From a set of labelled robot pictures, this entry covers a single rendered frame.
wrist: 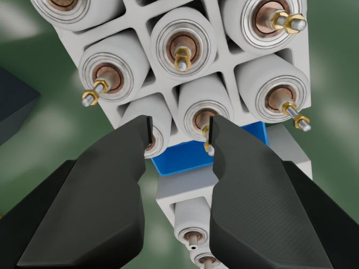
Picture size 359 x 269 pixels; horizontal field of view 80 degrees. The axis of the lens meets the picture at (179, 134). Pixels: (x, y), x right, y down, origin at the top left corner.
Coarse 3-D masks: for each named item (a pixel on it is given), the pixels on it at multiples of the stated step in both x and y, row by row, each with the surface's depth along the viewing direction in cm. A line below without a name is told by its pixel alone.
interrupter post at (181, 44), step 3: (180, 42) 29; (183, 42) 29; (186, 42) 29; (177, 45) 28; (180, 45) 27; (183, 45) 27; (186, 45) 27; (189, 45) 29; (177, 48) 27; (189, 48) 27; (189, 51) 27; (174, 54) 27
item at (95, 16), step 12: (96, 0) 27; (108, 0) 31; (120, 0) 36; (96, 12) 28; (108, 12) 32; (120, 12) 40; (60, 24) 29; (72, 24) 29; (84, 24) 29; (96, 24) 32
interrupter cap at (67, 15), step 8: (40, 0) 27; (48, 0) 27; (56, 0) 27; (64, 0) 27; (72, 0) 27; (80, 0) 27; (88, 0) 27; (40, 8) 27; (48, 8) 27; (56, 8) 27; (64, 8) 27; (72, 8) 27; (80, 8) 27; (88, 8) 27; (48, 16) 28; (56, 16) 28; (64, 16) 28; (72, 16) 28; (80, 16) 28
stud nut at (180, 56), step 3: (180, 54) 23; (183, 54) 24; (177, 57) 23; (180, 57) 23; (183, 57) 23; (186, 57) 23; (177, 60) 23; (186, 60) 23; (189, 60) 23; (174, 63) 23; (177, 63) 23; (189, 63) 23; (177, 66) 24; (189, 66) 24; (177, 69) 24; (186, 69) 24
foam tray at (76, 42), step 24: (144, 0) 40; (168, 0) 33; (192, 0) 33; (216, 0) 33; (120, 24) 35; (144, 24) 35; (216, 24) 34; (72, 48) 37; (144, 48) 37; (240, 48) 39; (288, 48) 37; (144, 96) 42; (168, 96) 41; (240, 96) 50; (120, 120) 44; (240, 120) 44; (168, 144) 47
